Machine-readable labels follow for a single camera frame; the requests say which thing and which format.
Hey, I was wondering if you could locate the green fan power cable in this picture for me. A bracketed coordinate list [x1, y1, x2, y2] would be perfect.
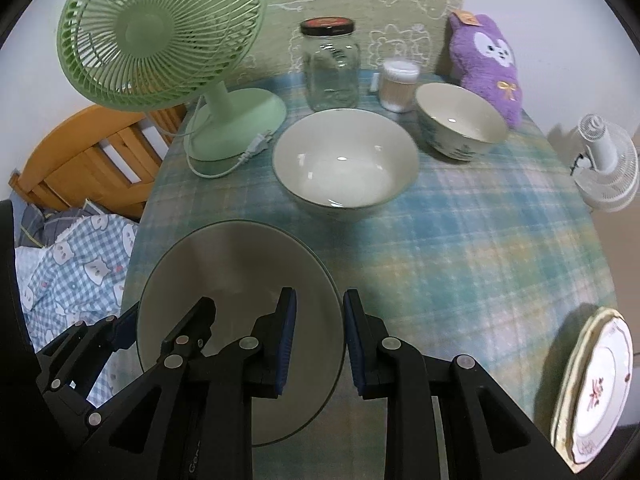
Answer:
[186, 95, 276, 179]

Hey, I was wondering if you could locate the grey plaid cloth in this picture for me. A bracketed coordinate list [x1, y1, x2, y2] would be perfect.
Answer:
[12, 200, 96, 248]

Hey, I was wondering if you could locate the purple plush toy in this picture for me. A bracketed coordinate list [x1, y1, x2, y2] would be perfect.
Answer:
[446, 10, 525, 128]

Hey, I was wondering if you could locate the wooden headboard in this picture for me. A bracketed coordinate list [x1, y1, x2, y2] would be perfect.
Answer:
[9, 102, 188, 221]

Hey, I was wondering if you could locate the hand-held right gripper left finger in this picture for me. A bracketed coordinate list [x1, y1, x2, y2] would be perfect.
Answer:
[75, 287, 299, 480]

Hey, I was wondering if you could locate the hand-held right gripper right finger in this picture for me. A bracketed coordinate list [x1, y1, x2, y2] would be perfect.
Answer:
[342, 288, 576, 480]

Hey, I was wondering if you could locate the glass jar with dark lid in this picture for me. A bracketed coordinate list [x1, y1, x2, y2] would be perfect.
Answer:
[299, 17, 362, 112]

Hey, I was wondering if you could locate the green desk fan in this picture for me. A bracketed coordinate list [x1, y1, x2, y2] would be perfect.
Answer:
[56, 0, 288, 163]

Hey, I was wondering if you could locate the scalloped yellow floral plate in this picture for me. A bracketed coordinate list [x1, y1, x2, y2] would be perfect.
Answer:
[550, 306, 626, 461]

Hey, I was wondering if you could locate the blue plaid tablecloth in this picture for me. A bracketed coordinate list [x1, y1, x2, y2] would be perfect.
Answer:
[120, 70, 618, 461]

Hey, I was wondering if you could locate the cream floral ceramic bowl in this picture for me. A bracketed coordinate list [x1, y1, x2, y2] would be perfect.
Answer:
[272, 108, 420, 223]
[136, 220, 346, 448]
[415, 82, 510, 163]

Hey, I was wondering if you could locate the small red floral plate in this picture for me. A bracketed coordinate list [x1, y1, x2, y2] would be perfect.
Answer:
[570, 317, 635, 466]

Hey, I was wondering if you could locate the cotton swab container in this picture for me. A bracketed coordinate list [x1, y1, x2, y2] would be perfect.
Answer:
[378, 60, 421, 112]

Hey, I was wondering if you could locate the blue checkered printed blanket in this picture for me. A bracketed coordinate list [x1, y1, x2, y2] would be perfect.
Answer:
[15, 212, 141, 406]

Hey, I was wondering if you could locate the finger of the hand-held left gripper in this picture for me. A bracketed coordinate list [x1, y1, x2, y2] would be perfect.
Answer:
[160, 296, 217, 361]
[35, 305, 141, 426]

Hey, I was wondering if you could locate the white clip fan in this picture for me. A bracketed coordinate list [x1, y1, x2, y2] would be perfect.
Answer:
[570, 114, 640, 213]

